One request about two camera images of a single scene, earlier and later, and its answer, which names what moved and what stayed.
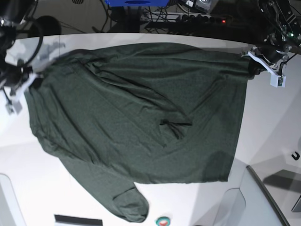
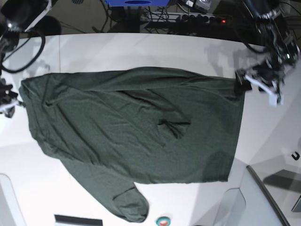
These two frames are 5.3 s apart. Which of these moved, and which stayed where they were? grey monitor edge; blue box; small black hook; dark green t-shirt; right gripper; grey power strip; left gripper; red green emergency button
Moved: dark green t-shirt; right gripper; left gripper
Stayed: blue box; grey monitor edge; red green emergency button; grey power strip; small black hook
